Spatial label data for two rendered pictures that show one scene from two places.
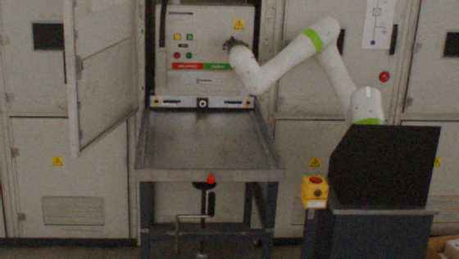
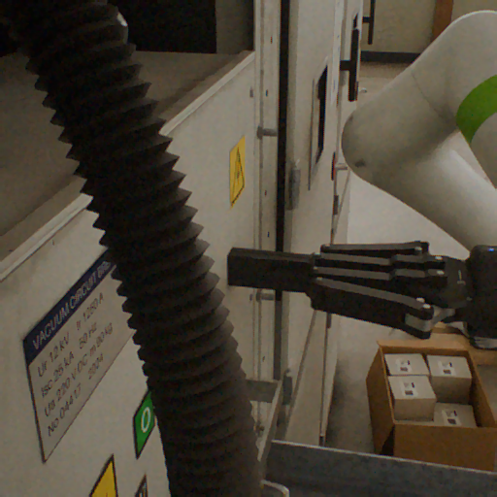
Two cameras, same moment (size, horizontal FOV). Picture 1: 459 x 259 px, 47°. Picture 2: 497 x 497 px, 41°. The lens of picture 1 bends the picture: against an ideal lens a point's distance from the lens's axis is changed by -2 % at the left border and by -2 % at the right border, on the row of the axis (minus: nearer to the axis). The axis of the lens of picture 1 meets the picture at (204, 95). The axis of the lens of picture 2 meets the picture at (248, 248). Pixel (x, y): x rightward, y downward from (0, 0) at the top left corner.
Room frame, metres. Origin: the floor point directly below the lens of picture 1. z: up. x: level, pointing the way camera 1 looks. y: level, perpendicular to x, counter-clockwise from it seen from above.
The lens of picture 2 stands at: (2.46, 0.37, 1.50)
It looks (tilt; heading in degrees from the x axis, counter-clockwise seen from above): 26 degrees down; 286
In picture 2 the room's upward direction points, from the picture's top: straight up
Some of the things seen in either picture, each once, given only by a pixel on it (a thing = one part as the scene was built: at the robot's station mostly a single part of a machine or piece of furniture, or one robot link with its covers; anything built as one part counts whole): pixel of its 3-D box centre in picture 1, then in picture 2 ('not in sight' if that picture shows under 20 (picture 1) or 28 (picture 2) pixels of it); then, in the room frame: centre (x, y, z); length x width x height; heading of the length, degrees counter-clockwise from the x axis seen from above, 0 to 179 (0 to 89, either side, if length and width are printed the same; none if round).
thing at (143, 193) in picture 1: (203, 208); not in sight; (2.27, -0.01, 0.46); 0.64 x 0.58 x 0.66; 4
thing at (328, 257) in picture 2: not in sight; (375, 273); (2.50, -0.15, 1.23); 0.11 x 0.01 x 0.04; 3
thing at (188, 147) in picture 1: (206, 141); not in sight; (2.27, -0.01, 0.82); 0.68 x 0.62 x 0.06; 4
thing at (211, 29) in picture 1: (203, 54); (191, 447); (2.61, 0.01, 1.15); 0.48 x 0.01 x 0.48; 94
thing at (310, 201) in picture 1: (314, 192); not in sight; (1.77, -0.43, 0.85); 0.08 x 0.08 x 0.10; 4
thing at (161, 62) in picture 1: (161, 68); not in sight; (2.53, 0.22, 1.09); 0.08 x 0.05 x 0.17; 4
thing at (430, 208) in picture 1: (374, 192); not in sight; (1.98, -0.73, 0.74); 0.43 x 0.32 x 0.02; 92
